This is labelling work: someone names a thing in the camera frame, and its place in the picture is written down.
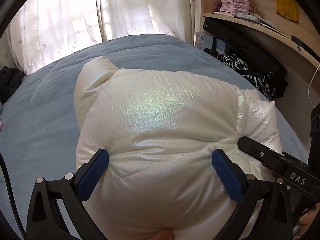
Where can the blue bed blanket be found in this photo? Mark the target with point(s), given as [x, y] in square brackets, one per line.
[45, 115]

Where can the person's left hand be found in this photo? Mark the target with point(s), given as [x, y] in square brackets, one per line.
[161, 234]

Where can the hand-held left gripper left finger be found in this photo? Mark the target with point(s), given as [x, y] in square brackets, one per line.
[93, 177]

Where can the yellow cloth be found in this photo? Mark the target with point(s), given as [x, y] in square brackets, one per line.
[287, 7]

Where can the white cardboard box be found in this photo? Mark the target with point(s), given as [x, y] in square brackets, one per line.
[202, 41]

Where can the black and white patterned cloth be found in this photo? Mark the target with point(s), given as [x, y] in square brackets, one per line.
[250, 75]

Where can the dark clothes pile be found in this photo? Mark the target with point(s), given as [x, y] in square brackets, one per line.
[10, 82]

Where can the white puffer jacket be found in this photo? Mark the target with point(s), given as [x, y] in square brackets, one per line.
[162, 135]

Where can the person's right hand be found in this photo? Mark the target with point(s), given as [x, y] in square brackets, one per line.
[310, 225]

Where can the white leaf-print curtain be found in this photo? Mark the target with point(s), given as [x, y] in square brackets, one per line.
[75, 12]

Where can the black bag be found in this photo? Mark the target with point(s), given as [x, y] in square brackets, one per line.
[255, 55]

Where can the papers on desk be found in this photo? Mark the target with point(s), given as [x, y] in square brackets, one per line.
[262, 21]

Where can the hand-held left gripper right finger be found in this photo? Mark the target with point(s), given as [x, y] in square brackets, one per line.
[228, 180]

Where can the pink drawer organizer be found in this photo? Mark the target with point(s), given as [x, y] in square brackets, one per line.
[235, 6]

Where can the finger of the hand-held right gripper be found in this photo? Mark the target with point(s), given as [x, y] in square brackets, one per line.
[255, 148]

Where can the wooden wall desk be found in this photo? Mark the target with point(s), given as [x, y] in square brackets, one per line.
[275, 30]

